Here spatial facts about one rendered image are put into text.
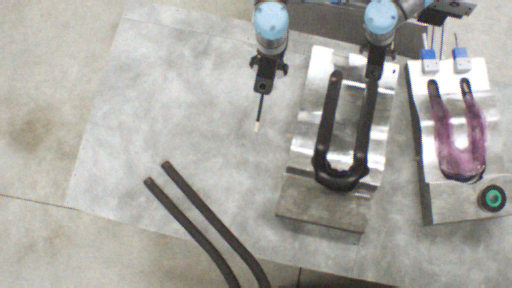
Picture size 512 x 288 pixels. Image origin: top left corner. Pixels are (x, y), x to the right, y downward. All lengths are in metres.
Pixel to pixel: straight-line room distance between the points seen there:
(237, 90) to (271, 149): 0.21
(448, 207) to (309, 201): 0.40
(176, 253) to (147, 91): 0.93
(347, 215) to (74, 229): 1.38
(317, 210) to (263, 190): 0.17
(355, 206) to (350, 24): 1.07
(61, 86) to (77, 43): 0.22
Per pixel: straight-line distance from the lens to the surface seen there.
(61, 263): 2.64
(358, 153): 1.61
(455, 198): 1.66
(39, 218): 2.68
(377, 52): 1.50
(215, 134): 1.73
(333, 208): 1.63
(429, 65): 1.77
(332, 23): 2.50
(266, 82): 1.46
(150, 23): 1.88
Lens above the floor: 2.47
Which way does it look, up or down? 75 degrees down
